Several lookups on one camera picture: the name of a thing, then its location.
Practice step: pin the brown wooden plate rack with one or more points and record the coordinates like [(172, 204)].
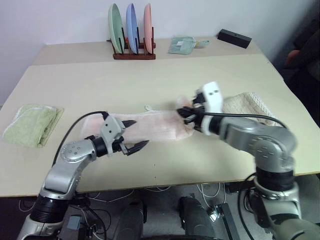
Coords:
[(135, 56)]

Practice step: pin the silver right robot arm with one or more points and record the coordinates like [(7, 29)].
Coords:
[(250, 135)]

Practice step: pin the green plate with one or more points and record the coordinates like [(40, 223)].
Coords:
[(115, 27)]

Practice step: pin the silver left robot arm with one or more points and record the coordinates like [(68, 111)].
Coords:
[(70, 152)]

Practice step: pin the teal folded cloth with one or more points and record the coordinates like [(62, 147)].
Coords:
[(181, 46)]

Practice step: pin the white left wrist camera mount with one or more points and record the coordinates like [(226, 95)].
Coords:
[(111, 130)]

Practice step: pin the pale pink towel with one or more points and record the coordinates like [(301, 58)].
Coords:
[(155, 125)]

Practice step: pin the cream waffle towel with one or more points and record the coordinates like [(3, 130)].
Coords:
[(247, 105)]

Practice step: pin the light green folded towel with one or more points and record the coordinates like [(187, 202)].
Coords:
[(32, 125)]

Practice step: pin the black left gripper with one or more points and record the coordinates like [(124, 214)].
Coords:
[(117, 147)]

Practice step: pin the blue plate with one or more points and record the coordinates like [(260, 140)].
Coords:
[(131, 25)]

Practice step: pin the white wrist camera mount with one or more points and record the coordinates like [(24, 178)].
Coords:
[(111, 130), (212, 100)]

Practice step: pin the pink plate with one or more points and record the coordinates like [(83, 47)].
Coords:
[(148, 25)]

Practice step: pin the black metal floor bar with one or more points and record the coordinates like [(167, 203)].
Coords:
[(228, 221)]

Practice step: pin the bystander bare hand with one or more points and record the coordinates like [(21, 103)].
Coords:
[(292, 57)]

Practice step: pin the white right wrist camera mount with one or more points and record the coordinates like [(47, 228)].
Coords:
[(212, 100)]

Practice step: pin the bystander dark clothing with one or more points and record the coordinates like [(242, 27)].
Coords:
[(308, 37)]

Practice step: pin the dark rounded robot leg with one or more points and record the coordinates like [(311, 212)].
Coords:
[(195, 217), (132, 217)]

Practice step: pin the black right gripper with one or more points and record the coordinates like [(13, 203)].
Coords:
[(197, 113)]

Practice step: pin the black rectangular box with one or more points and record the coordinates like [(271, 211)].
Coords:
[(233, 37)]

